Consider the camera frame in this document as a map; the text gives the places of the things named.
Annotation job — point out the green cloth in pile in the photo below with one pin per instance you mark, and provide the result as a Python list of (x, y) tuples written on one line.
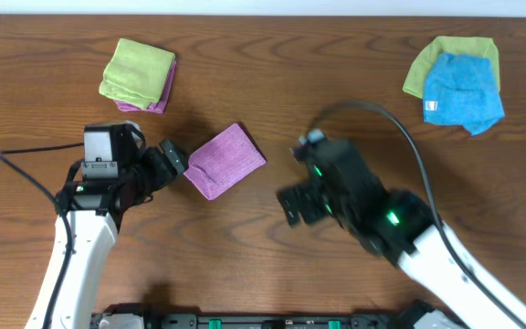
[(483, 47)]

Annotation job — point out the blue cloth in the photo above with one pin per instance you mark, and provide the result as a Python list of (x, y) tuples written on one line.
[(460, 90)]

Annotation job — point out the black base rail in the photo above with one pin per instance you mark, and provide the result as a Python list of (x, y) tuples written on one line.
[(135, 315)]

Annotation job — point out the purple cloth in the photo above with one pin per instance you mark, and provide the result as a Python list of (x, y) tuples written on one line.
[(223, 161), (154, 107)]

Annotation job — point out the folded green cloth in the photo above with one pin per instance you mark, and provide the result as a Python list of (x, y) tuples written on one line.
[(136, 74)]

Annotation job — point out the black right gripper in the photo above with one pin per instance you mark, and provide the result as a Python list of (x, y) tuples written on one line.
[(303, 193)]

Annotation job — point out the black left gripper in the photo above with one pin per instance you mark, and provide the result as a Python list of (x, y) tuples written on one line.
[(166, 173)]

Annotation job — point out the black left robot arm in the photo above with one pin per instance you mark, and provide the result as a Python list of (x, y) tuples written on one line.
[(83, 240)]

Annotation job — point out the folded purple cloth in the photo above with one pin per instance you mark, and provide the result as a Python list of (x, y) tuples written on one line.
[(154, 107)]

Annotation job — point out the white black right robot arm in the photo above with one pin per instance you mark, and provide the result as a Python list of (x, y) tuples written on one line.
[(398, 226)]

